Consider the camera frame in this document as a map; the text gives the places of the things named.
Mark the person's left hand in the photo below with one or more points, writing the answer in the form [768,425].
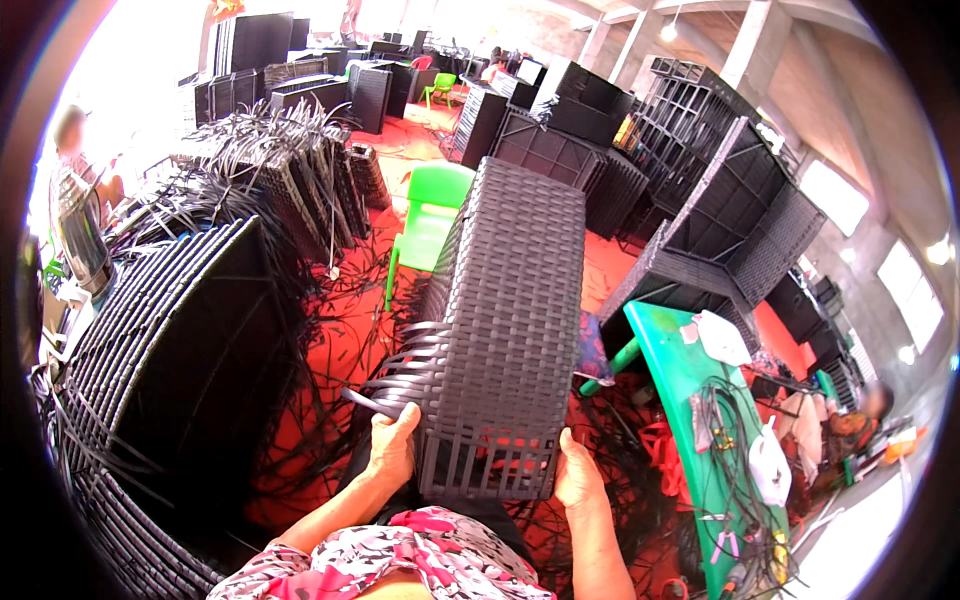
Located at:
[391,454]

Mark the red plastic chair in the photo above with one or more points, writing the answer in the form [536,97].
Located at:
[421,62]

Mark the floral patterned cloth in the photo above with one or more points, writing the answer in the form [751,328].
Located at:
[592,349]

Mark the loose black strands heap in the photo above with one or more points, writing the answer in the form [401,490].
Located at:
[337,337]

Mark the stack of black woven panels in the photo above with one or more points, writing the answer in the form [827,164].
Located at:
[187,360]

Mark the hanging light bulb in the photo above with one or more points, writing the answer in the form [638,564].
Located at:
[668,31]

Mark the white plastic bag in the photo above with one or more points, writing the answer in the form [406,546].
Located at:
[769,465]

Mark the white crumpled cloth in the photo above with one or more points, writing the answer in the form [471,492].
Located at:
[721,337]

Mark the heap of unfinished strand panels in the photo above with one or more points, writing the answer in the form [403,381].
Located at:
[292,161]

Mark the stack of dark woven boxes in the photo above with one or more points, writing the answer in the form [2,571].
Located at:
[555,127]

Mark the person's body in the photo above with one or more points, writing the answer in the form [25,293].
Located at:
[390,559]

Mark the person's right hand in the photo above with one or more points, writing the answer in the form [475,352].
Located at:
[579,476]

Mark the large black woven furniture frame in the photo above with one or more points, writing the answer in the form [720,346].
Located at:
[720,225]

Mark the green plastic table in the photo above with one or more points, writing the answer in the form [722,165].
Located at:
[679,390]

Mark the green plastic chair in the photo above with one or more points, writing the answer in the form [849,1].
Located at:
[439,88]
[429,217]

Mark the grey woven rattan box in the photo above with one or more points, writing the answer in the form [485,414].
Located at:
[502,315]

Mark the stack of black metal frames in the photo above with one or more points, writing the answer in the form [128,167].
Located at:
[686,112]

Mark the row of black woven boxes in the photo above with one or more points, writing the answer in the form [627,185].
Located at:
[300,71]

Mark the shiny metal kettle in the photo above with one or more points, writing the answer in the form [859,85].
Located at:
[79,229]

